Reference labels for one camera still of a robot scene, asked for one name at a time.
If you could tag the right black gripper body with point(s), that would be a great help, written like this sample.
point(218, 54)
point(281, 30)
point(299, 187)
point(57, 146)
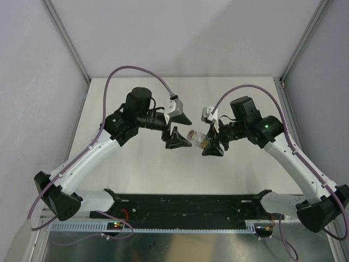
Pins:
point(223, 135)

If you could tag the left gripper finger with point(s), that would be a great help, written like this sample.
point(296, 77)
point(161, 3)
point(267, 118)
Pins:
point(181, 119)
point(176, 140)

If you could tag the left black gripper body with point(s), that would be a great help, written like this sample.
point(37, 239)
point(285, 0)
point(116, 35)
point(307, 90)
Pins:
point(166, 132)

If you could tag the clear pill bottle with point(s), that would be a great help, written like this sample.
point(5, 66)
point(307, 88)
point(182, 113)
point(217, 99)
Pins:
point(198, 139)

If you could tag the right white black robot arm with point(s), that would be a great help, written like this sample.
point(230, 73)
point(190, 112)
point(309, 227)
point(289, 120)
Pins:
point(319, 203)

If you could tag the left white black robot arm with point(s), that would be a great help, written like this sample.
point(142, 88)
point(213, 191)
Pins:
point(58, 189)

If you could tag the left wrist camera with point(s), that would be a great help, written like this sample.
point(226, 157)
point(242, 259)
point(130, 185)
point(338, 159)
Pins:
point(173, 107)

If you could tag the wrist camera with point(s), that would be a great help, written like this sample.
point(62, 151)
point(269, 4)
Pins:
point(173, 107)
point(210, 116)

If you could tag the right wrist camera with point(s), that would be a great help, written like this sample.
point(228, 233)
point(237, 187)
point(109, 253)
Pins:
point(210, 116)

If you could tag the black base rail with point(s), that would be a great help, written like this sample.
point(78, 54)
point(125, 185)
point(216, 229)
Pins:
point(191, 210)

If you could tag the right aluminium frame post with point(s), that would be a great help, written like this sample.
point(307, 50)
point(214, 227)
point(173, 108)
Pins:
point(306, 36)

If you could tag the aluminium frame post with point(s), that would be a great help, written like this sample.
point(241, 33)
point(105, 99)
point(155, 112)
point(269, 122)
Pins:
point(306, 36)
point(66, 40)

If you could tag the grey slotted cable duct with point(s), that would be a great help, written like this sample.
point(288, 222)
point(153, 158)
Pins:
point(246, 227)

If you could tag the shiny metal base plate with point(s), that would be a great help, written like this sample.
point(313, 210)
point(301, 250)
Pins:
point(72, 246)

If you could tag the left aluminium frame post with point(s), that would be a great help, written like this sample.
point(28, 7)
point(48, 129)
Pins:
point(66, 40)

